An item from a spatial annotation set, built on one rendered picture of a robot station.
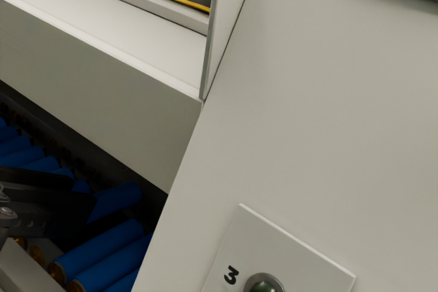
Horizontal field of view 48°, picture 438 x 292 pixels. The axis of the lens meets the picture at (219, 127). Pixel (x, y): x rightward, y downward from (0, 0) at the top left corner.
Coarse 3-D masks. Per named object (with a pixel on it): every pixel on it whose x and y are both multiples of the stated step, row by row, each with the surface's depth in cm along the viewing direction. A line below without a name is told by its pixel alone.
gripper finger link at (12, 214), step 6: (0, 210) 23; (6, 210) 23; (0, 216) 23; (6, 216) 23; (12, 216) 24; (0, 222) 23; (6, 222) 23; (12, 222) 24; (6, 234) 23; (6, 240) 24
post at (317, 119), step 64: (256, 0) 15; (320, 0) 14; (384, 0) 13; (256, 64) 15; (320, 64) 14; (384, 64) 13; (256, 128) 15; (320, 128) 14; (384, 128) 13; (192, 192) 16; (256, 192) 15; (320, 192) 14; (384, 192) 13; (192, 256) 16; (384, 256) 13
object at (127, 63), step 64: (0, 0) 23; (64, 0) 24; (128, 0) 25; (192, 0) 25; (0, 64) 25; (64, 64) 21; (128, 64) 18; (192, 64) 19; (128, 128) 19; (192, 128) 17
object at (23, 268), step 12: (12, 240) 31; (0, 252) 30; (12, 252) 30; (24, 252) 30; (0, 264) 29; (12, 264) 29; (24, 264) 30; (36, 264) 30; (0, 276) 30; (12, 276) 29; (24, 276) 29; (36, 276) 29; (48, 276) 29; (12, 288) 29; (24, 288) 28; (36, 288) 28; (48, 288) 28; (60, 288) 28
